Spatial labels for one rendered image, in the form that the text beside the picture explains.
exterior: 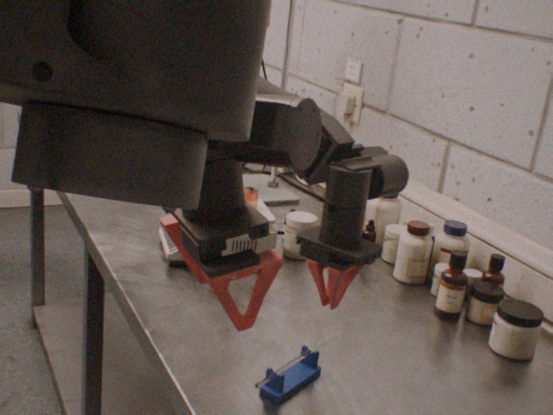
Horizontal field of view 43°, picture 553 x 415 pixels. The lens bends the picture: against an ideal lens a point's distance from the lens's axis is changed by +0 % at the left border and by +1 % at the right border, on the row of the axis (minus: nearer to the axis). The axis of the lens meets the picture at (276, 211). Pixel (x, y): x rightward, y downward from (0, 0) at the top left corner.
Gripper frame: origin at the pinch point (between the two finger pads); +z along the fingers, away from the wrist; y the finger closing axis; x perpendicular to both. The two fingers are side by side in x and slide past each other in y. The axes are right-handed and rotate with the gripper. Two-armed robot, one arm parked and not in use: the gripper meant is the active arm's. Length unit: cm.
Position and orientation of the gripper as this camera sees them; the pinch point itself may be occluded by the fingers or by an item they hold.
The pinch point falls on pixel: (330, 301)
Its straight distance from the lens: 97.9
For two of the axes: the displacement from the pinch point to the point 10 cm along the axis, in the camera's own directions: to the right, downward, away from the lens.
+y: -7.9, -2.8, 5.5
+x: -6.0, 2.0, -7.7
